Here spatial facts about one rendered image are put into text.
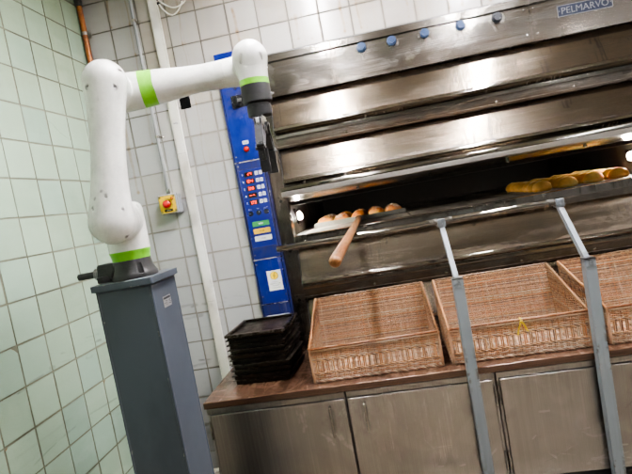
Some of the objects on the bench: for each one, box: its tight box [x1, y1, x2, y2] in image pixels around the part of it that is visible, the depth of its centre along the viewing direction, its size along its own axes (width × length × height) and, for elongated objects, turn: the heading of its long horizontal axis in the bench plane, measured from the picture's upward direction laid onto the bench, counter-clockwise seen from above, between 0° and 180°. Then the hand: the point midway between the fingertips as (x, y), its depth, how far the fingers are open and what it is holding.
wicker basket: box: [431, 262, 593, 365], centre depth 223 cm, size 49×56×28 cm
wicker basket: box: [307, 281, 445, 384], centre depth 231 cm, size 49×56×28 cm
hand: (270, 168), depth 159 cm, fingers open, 13 cm apart
